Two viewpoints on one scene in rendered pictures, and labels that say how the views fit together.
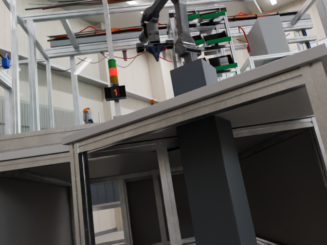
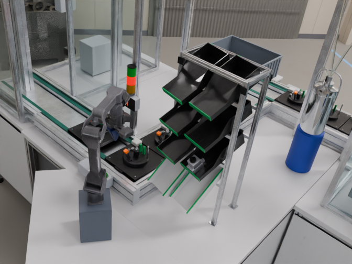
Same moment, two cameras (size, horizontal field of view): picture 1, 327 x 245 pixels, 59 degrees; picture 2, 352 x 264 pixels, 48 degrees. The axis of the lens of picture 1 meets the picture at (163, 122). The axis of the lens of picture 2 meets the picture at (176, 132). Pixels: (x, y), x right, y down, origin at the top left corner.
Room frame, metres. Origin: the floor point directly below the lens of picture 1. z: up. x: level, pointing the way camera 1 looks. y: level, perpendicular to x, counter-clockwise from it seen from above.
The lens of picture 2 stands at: (0.40, -1.22, 2.35)
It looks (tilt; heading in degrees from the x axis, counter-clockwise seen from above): 35 degrees down; 43
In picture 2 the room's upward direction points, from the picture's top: 7 degrees clockwise
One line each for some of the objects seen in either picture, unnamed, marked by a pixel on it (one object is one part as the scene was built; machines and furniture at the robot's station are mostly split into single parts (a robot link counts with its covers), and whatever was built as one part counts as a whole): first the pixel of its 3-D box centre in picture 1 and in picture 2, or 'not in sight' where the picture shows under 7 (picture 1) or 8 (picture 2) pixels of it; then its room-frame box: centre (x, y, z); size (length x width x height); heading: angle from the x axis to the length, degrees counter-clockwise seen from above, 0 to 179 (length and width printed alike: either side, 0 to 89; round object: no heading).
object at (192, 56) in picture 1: (191, 62); (95, 194); (1.09, -0.15, 1.09); 0.07 x 0.07 x 0.06; 59
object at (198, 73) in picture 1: (197, 92); (95, 215); (1.08, -0.15, 0.96); 0.14 x 0.14 x 0.20; 59
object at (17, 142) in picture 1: (98, 133); (82, 153); (1.30, 0.31, 0.91); 0.89 x 0.06 x 0.11; 95
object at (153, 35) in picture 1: (154, 40); (116, 120); (1.29, -0.02, 1.33); 0.19 x 0.06 x 0.08; 95
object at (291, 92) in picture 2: not in sight; (298, 95); (2.84, -0.11, 1.01); 0.24 x 0.24 x 0.13; 5
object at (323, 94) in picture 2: not in sight; (321, 101); (2.33, -0.48, 1.32); 0.14 x 0.14 x 0.38
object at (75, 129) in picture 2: not in sight; (96, 131); (1.45, 0.39, 0.96); 0.24 x 0.24 x 0.02; 5
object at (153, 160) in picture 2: not in sight; (136, 152); (1.48, 0.05, 1.01); 0.24 x 0.24 x 0.13; 5
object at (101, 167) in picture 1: (155, 157); (186, 144); (1.92, 0.09, 0.84); 1.50 x 1.41 x 0.03; 95
